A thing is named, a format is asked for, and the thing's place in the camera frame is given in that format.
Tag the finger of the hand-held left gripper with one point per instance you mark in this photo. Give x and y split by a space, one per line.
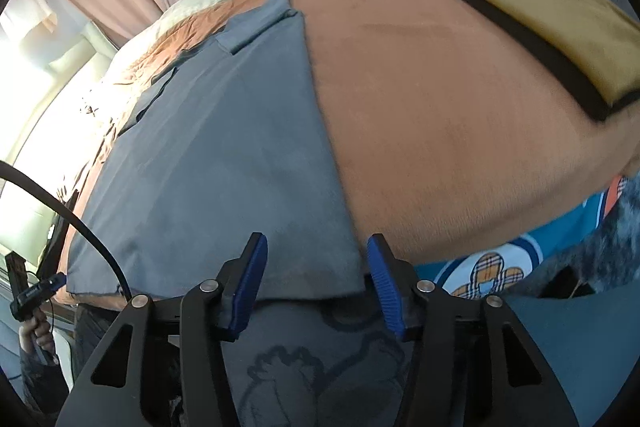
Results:
56 283

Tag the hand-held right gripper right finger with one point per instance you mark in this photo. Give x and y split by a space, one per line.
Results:
387 287

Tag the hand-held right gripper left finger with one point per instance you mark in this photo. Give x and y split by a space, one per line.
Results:
250 287

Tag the grey t-shirt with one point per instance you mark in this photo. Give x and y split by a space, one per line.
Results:
225 157

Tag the person's left hand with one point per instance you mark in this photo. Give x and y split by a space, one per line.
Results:
37 339

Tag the person's grey patterned trousers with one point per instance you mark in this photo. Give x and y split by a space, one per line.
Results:
310 372

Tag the cream padded headboard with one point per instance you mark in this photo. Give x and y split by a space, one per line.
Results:
50 132

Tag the teal printed bedsheet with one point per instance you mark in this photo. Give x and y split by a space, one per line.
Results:
560 237

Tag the orange-brown blanket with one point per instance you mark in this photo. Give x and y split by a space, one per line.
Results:
425 107

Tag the blue-grey cloth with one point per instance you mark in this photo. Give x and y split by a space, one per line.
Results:
575 347

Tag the grey fluffy rug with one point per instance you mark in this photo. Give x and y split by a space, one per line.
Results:
615 232

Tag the plain black folded garment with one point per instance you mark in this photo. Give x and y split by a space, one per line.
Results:
540 52

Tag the brown folded garment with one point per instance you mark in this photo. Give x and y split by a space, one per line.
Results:
540 7

